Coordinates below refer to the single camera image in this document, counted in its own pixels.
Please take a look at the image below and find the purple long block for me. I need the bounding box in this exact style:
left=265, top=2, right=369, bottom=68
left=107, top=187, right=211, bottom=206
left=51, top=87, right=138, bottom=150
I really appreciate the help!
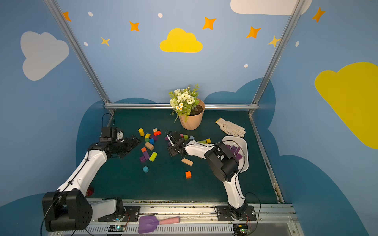
left=143, top=151, right=150, bottom=160

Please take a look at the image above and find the purple cube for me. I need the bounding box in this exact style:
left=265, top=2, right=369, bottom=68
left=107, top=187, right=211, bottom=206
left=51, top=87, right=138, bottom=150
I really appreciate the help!
left=236, top=154, right=243, bottom=161
left=230, top=146, right=238, bottom=154

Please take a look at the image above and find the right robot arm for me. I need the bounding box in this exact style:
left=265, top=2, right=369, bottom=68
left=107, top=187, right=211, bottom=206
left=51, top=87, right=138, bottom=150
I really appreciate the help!
left=166, top=131, right=249, bottom=220

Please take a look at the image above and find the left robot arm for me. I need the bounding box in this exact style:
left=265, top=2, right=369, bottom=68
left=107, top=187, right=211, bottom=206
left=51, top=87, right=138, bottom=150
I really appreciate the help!
left=41, top=127, right=141, bottom=232

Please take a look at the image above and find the white storage bin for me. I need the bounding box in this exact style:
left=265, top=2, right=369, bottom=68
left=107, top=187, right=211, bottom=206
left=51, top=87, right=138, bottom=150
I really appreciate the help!
left=222, top=136, right=249, bottom=173

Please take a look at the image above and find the pale wooden long block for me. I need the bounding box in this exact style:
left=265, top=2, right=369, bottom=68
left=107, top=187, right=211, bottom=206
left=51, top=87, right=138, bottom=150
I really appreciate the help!
left=181, top=158, right=193, bottom=166

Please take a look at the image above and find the purple block by blue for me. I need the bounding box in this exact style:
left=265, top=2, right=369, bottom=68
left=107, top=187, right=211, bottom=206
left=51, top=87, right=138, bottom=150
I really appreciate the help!
left=150, top=135, right=158, bottom=141

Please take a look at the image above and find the pink flower pot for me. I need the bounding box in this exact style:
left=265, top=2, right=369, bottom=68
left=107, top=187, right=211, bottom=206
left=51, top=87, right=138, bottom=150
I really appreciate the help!
left=179, top=100, right=205, bottom=130

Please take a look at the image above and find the lime green bar block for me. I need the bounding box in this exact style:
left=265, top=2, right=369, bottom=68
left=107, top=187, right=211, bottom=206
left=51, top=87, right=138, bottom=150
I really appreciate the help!
left=149, top=152, right=158, bottom=162

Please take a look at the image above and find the tan wooden block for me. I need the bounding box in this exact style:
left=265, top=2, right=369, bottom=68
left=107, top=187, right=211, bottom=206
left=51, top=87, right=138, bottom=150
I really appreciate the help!
left=145, top=142, right=155, bottom=150

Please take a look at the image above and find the orange cube block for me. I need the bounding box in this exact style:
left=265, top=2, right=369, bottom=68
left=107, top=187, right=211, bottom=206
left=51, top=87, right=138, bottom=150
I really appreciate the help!
left=185, top=171, right=192, bottom=179

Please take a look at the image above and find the white green flower bouquet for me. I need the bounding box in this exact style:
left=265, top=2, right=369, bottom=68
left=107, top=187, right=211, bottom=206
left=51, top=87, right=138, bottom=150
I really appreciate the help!
left=169, top=84, right=203, bottom=122

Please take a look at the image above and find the white knit work glove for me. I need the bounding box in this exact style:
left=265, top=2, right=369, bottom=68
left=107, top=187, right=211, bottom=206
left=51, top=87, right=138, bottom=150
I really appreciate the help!
left=216, top=118, right=246, bottom=138

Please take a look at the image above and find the purple pink toy shovel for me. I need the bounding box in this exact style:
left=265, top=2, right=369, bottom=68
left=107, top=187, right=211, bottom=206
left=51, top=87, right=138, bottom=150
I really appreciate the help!
left=138, top=215, right=180, bottom=234

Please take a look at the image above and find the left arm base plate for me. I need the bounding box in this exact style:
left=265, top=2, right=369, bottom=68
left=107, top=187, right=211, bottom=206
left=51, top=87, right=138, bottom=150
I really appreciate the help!
left=98, top=206, right=140, bottom=223

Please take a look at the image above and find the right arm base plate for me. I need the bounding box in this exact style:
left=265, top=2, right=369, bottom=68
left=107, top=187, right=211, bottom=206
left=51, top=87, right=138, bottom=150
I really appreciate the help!
left=215, top=206, right=257, bottom=221

